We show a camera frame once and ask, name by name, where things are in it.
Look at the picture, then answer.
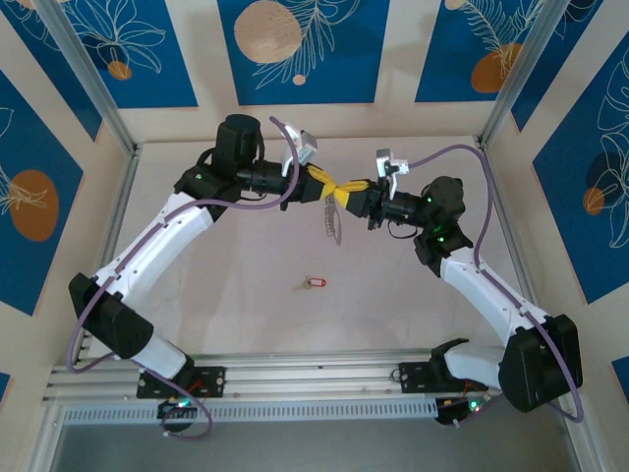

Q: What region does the key with red tag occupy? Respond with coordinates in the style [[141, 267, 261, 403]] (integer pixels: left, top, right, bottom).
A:
[[293, 274, 329, 293]]

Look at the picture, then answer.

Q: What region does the clear plastic tube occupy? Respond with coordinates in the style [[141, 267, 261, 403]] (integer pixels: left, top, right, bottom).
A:
[[477, 0, 550, 149]]

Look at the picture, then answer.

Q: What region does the grey metal shelf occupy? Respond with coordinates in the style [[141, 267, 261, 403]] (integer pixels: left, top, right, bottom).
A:
[[48, 423, 576, 472]]

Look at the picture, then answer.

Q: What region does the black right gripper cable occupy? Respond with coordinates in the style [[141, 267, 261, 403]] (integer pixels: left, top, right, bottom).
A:
[[386, 218, 420, 243]]

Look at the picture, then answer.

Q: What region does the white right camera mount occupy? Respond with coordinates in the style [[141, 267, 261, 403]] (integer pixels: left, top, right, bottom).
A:
[[385, 156, 410, 198]]

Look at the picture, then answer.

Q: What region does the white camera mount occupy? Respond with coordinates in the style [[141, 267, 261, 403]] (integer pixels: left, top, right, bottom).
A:
[[280, 122, 302, 176], [385, 156, 410, 198]]

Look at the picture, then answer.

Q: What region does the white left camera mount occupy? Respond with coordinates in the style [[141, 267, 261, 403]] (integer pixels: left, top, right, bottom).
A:
[[280, 122, 302, 176]]

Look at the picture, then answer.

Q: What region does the aluminium side rail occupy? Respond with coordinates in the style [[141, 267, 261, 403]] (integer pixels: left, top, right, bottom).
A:
[[71, 145, 143, 368], [475, 138, 551, 354]]

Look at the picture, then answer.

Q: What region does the aluminium corner post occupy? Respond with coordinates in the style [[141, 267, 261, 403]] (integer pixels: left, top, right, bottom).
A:
[[36, 0, 140, 154]]

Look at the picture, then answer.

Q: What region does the aluminium front rail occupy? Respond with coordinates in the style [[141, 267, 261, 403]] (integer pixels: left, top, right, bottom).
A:
[[41, 347, 584, 403]]

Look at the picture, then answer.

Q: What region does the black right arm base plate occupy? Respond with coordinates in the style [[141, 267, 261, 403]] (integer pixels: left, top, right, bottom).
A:
[[398, 361, 488, 395]]

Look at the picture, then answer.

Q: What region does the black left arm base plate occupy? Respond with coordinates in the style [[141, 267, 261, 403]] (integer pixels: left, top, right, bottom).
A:
[[136, 366, 228, 400]]

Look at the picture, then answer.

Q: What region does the grey slotted cable duct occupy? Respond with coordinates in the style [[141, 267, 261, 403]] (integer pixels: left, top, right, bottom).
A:
[[61, 397, 441, 427]]

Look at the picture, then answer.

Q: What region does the aluminium front frame leg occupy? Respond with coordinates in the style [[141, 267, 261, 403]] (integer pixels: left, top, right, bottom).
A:
[[27, 400, 68, 472], [557, 392, 608, 472]]

